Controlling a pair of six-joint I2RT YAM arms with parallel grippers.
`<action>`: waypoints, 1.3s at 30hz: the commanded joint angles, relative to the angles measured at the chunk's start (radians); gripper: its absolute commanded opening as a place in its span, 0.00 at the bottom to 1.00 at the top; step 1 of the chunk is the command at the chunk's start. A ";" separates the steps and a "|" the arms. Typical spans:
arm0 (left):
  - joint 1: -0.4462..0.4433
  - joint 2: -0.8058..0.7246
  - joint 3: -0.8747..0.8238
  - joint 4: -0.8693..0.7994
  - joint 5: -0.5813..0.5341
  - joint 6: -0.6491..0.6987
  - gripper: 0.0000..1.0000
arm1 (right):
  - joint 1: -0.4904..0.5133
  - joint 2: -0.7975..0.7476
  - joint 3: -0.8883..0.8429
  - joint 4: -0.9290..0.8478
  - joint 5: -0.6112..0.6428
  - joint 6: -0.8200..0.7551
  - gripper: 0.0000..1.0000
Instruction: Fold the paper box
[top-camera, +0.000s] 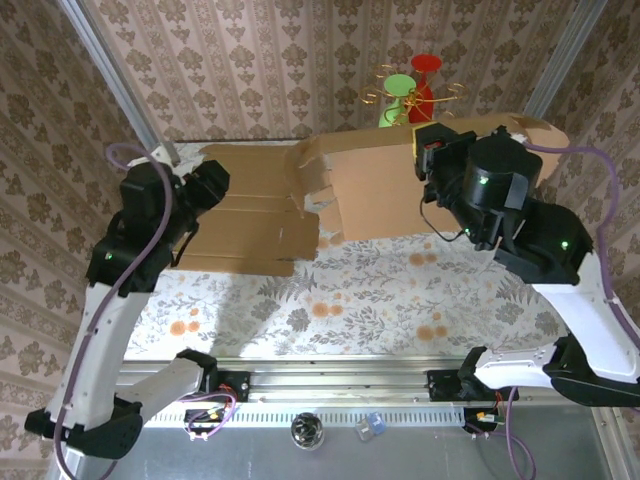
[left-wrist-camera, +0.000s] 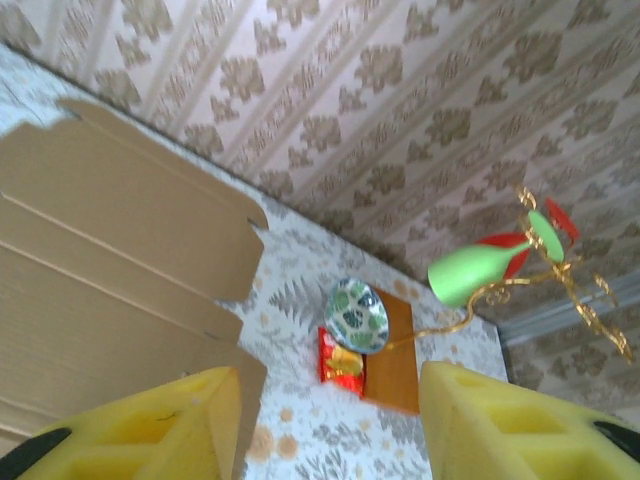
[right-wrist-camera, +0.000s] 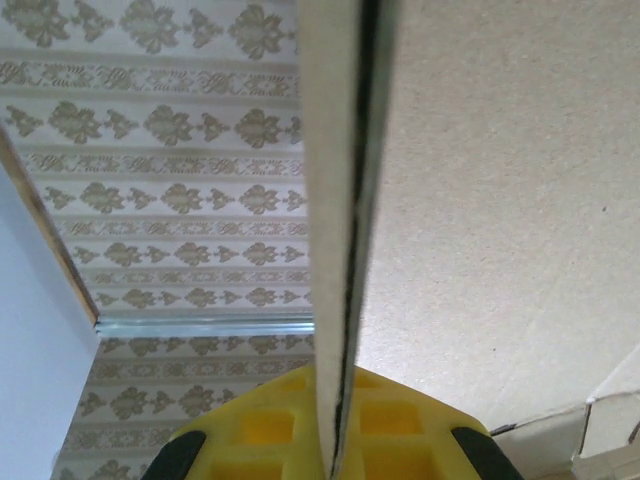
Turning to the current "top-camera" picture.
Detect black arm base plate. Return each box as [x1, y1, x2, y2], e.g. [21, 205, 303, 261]
[426, 368, 476, 404]
[214, 369, 251, 404]

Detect small clear blue box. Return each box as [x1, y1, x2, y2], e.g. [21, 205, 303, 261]
[353, 411, 386, 443]

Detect floral tablecloth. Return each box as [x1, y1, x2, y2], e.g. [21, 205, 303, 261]
[124, 141, 571, 359]

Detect red vase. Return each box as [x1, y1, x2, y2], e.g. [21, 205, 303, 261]
[408, 53, 444, 124]

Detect aluminium mounting rail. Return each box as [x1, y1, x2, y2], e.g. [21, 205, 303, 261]
[114, 357, 566, 404]

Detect brown cardboard mailer box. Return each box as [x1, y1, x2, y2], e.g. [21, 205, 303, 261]
[298, 113, 569, 246]
[172, 143, 321, 277]

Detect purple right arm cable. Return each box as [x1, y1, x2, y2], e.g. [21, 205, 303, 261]
[504, 142, 640, 480]

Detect thin black camera cable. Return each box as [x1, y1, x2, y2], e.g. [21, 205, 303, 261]
[418, 195, 467, 244]

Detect gold wire stand wooden base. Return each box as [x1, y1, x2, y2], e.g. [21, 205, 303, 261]
[360, 63, 470, 121]

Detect green vase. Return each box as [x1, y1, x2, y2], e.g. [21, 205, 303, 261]
[378, 73, 416, 129]

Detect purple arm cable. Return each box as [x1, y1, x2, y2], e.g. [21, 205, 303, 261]
[52, 143, 236, 480]
[504, 142, 640, 480]

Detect white slotted cable duct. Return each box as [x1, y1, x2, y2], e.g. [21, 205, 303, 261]
[144, 402, 464, 427]

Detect black connector bracket with wires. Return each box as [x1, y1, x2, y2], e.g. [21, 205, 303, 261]
[462, 407, 504, 441]
[183, 407, 237, 444]

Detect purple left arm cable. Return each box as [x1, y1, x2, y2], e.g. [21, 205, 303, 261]
[52, 143, 236, 480]

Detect aluminium frame post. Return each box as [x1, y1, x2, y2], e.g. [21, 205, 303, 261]
[522, 0, 609, 116]
[56, 0, 180, 167]

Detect shiny metal cup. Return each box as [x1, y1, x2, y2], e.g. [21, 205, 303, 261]
[290, 412, 326, 452]

